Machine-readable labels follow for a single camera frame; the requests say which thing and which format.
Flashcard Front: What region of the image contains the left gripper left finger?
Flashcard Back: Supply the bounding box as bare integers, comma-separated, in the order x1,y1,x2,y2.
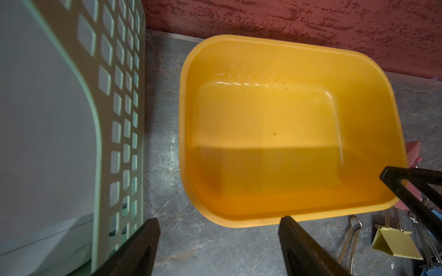
93,218,161,276

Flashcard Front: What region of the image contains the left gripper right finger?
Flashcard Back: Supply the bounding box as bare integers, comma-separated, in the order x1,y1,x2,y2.
278,216,349,276

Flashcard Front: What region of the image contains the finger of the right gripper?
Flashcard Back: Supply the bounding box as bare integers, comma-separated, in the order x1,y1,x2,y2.
379,166,442,241

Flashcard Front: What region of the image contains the yellow plastic storage box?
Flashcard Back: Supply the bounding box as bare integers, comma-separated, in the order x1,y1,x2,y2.
179,34,408,228

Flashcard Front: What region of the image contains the yellow binder clip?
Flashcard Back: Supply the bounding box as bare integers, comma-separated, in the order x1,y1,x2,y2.
337,216,363,274
371,207,423,261

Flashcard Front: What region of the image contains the pink binder clip top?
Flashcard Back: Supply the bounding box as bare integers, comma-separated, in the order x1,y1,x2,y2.
393,140,422,212

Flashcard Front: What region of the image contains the blue binder clip upper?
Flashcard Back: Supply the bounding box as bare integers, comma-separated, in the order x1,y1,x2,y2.
402,184,442,242

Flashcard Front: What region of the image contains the blue binder clip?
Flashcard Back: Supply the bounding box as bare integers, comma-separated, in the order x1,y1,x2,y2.
402,184,442,242
415,220,442,276

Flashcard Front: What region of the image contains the blue binder clip middle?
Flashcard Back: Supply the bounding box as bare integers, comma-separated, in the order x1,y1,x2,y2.
415,220,442,276

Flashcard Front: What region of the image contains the green file organizer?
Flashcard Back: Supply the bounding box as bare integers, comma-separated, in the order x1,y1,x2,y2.
1,1,145,276

